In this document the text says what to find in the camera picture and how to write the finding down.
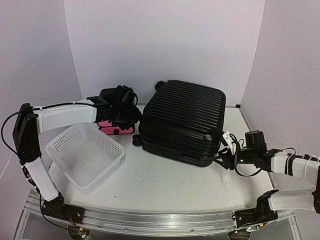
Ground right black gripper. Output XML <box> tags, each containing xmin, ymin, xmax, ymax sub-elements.
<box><xmin>212</xmin><ymin>147</ymin><xmax>256</xmax><ymax>172</ymax></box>

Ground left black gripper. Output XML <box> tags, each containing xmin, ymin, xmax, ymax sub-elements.
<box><xmin>114</xmin><ymin>103</ymin><xmax>143</xmax><ymax>132</ymax></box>

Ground black ribbed hard-shell suitcase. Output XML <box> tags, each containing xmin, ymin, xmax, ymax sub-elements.
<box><xmin>132</xmin><ymin>80</ymin><xmax>226</xmax><ymax>167</ymax></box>

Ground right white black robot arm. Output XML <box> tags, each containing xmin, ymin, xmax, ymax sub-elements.
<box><xmin>214</xmin><ymin>130</ymin><xmax>320</xmax><ymax>228</ymax></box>

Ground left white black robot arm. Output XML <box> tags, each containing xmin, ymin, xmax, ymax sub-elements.
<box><xmin>12</xmin><ymin>85</ymin><xmax>141</xmax><ymax>223</ymax></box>

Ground black pink three-drawer organizer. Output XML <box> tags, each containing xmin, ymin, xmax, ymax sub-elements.
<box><xmin>97</xmin><ymin>88</ymin><xmax>135</xmax><ymax>136</ymax></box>

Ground white perforated plastic basket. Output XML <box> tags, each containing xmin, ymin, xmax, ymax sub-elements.
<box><xmin>45</xmin><ymin>123</ymin><xmax>126</xmax><ymax>192</ymax></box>

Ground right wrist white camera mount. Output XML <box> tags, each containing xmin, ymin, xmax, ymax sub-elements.
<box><xmin>221</xmin><ymin>131</ymin><xmax>237</xmax><ymax>155</ymax></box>

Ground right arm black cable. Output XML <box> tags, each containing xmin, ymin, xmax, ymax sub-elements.
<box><xmin>234</xmin><ymin>134</ymin><xmax>298</xmax><ymax>177</ymax></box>

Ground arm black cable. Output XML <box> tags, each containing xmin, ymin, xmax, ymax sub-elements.
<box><xmin>234</xmin><ymin>134</ymin><xmax>298</xmax><ymax>177</ymax></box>
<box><xmin>0</xmin><ymin>106</ymin><xmax>76</xmax><ymax>153</ymax></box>

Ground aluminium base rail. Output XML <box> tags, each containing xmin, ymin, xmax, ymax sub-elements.
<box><xmin>23</xmin><ymin>189</ymin><xmax>301</xmax><ymax>236</ymax></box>

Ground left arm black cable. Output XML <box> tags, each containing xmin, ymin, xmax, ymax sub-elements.
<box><xmin>0</xmin><ymin>106</ymin><xmax>76</xmax><ymax>153</ymax></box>

